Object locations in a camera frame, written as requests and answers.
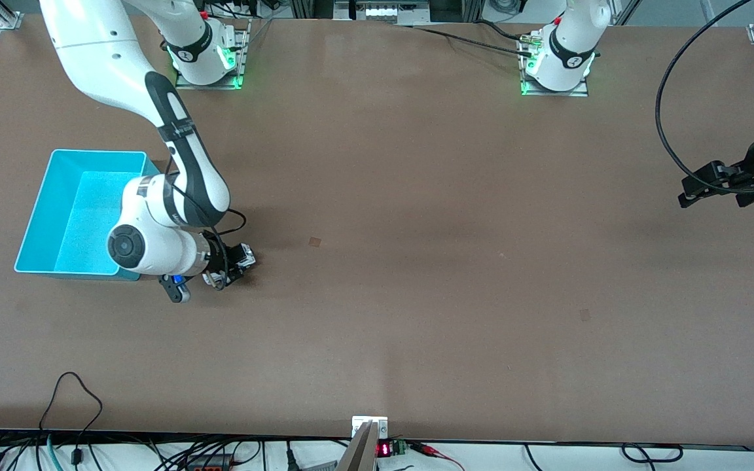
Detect white jeep toy black roof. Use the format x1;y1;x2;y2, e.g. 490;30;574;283
202;249;258;289

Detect teal plastic bin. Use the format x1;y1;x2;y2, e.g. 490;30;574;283
14;150;162;282

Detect black power strip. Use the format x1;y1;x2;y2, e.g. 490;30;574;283
184;455;237;471

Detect red alligator clip leads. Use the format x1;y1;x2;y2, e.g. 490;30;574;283
410;442;466;470

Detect white lit device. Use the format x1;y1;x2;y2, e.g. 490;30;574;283
334;0;431;26

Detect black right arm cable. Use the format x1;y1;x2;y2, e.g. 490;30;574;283
164;167;248;262

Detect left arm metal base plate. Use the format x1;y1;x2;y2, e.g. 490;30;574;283
520;72;589;97

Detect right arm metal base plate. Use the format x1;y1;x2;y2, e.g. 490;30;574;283
175;26;250;90

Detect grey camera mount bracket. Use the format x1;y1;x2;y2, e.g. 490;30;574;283
335;415;389;471

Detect thin black looped cable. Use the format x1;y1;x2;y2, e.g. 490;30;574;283
39;372;103;466

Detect black coiled cable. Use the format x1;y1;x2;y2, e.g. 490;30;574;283
621;444;684;464

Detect black cable across table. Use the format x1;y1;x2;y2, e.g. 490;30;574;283
403;24;538;60

